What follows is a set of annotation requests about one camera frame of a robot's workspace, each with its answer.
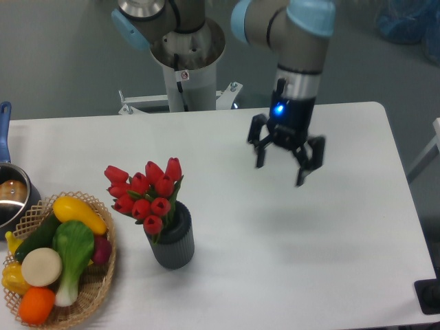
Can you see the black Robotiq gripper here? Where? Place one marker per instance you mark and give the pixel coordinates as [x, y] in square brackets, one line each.
[288, 125]

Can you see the red tulip bouquet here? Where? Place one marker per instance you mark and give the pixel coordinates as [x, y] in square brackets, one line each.
[149, 197]

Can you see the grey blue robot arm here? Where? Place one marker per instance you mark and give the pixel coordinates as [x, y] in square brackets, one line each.
[298, 31]

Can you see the dark grey ribbed vase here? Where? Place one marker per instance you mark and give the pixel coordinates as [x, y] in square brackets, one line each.
[175, 246]

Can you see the blue plastic bag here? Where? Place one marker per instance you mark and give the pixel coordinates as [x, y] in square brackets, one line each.
[411, 22]

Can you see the black device at table edge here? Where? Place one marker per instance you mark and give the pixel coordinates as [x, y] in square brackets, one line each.
[428, 295]

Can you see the red radish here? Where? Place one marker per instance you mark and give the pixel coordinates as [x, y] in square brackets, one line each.
[102, 250]

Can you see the yellow squash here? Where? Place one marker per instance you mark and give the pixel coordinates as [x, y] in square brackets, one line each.
[68, 208]

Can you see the green bok choy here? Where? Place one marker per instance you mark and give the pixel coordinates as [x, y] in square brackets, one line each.
[74, 243]

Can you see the woven wicker basket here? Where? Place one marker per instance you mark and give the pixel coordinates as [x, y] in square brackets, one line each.
[94, 283]

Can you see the green cucumber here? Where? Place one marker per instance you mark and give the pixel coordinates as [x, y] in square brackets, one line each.
[41, 237]

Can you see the beige round bun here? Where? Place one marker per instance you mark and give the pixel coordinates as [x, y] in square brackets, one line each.
[41, 267]

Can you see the yellow banana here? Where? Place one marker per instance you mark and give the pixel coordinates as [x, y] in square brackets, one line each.
[12, 242]

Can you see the orange fruit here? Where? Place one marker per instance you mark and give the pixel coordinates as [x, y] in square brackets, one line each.
[36, 305]

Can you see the yellow bell pepper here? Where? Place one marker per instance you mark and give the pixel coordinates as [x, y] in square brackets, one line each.
[13, 280]

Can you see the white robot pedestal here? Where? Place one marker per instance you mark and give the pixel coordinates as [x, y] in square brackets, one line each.
[189, 67]

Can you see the white metal frame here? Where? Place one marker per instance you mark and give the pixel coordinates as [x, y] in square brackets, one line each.
[426, 156]

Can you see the blue handled saucepan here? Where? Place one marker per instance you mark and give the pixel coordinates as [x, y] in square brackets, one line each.
[18, 193]

